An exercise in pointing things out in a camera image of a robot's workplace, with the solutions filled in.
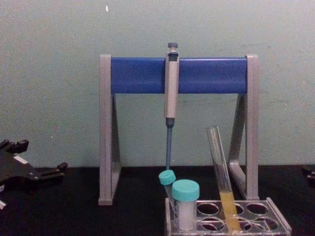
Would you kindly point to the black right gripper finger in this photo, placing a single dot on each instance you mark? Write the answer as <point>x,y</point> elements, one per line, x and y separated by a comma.
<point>311,169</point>

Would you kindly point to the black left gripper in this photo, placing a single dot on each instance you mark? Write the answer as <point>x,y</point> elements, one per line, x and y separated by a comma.
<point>14,172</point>

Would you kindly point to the clear plastic tube rack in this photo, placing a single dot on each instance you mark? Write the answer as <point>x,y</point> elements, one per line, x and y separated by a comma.
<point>277,215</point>

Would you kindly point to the black table cloth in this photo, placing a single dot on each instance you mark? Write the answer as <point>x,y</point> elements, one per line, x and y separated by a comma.
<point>73,221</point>

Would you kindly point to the grey stand with blue bar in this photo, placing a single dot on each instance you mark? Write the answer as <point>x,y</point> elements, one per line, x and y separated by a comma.
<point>105,123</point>

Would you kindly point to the glass tube with yellow liquid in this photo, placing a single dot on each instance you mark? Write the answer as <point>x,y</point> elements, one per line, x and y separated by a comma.
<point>221,167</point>

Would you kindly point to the wide tube with teal cap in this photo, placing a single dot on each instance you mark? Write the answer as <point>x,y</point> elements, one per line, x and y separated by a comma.
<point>185,191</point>

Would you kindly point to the narrow tube with teal cap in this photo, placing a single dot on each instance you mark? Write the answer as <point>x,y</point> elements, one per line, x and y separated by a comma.
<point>166,177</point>

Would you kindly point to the grey pipette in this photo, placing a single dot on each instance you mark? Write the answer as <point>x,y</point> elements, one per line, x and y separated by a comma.
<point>171,86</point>

